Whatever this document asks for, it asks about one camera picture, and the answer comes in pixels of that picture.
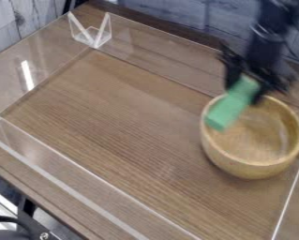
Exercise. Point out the clear acrylic corner bracket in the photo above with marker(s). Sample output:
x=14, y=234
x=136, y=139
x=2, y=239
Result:
x=90, y=36

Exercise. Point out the wooden bowl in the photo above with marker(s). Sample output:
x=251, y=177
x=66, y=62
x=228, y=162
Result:
x=259, y=145

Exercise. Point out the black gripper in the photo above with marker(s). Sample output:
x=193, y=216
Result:
x=276, y=18

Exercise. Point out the black table leg frame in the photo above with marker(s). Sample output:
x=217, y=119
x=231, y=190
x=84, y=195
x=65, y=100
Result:
x=44, y=228

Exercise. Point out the green rectangular stick block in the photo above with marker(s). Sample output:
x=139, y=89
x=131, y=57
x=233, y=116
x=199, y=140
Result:
x=228, y=106

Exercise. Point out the clear acrylic barrier wall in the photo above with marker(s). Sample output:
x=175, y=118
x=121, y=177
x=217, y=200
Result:
x=100, y=210

